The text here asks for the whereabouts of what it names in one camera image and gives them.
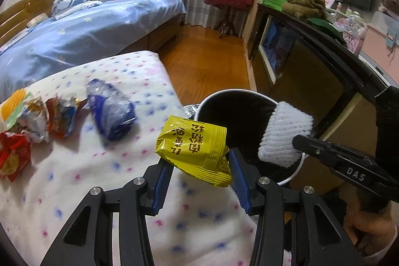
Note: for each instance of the green cloth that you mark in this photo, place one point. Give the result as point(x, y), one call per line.
point(327, 29)

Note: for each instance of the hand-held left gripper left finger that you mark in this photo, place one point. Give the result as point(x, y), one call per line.
point(160, 188)

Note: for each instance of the person's right hand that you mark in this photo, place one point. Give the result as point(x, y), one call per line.
point(367, 230)

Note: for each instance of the brown folded towel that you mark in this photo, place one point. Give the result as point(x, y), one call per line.
point(305, 4)

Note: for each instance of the pink storage box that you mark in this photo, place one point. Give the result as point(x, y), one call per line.
point(380, 41)

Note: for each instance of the folded white and blue quilt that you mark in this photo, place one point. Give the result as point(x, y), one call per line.
point(74, 2)

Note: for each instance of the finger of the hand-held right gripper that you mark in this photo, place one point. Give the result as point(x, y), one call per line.
point(314, 149)

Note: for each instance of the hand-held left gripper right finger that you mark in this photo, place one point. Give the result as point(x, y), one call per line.
point(240, 180)

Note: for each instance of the pink patterned basket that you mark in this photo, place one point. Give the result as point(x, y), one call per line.
point(352, 41)

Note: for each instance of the wooden headboard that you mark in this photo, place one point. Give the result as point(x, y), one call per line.
point(18, 10)

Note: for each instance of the yellow foam fruit net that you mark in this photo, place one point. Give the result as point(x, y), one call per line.
point(12, 102)

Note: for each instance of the white and orange snack wrapper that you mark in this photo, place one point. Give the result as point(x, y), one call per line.
point(32, 119)

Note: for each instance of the yellow snack packet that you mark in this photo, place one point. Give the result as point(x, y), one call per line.
point(190, 144)

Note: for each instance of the blue clear plastic bag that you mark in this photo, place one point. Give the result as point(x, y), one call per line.
point(109, 110)

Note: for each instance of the red and blue snack wrapper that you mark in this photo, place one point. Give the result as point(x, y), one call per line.
point(64, 116)

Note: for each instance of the small pink pillow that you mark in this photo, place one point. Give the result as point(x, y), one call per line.
point(37, 19)

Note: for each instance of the white bin with black liner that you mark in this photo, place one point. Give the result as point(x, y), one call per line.
point(237, 116)

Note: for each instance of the white floral bed sheet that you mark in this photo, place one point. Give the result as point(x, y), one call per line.
point(93, 191)

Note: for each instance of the silver foil wrapper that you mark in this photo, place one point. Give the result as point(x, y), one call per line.
point(190, 111)

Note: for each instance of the dark glass-front cabinet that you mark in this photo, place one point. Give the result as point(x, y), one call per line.
point(311, 72)

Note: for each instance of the white foam fruit net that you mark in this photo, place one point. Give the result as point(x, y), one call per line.
point(280, 135)

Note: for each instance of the red snack packet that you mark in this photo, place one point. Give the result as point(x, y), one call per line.
point(14, 157)

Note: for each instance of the bed with blue sheet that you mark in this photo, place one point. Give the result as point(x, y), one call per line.
point(103, 35)

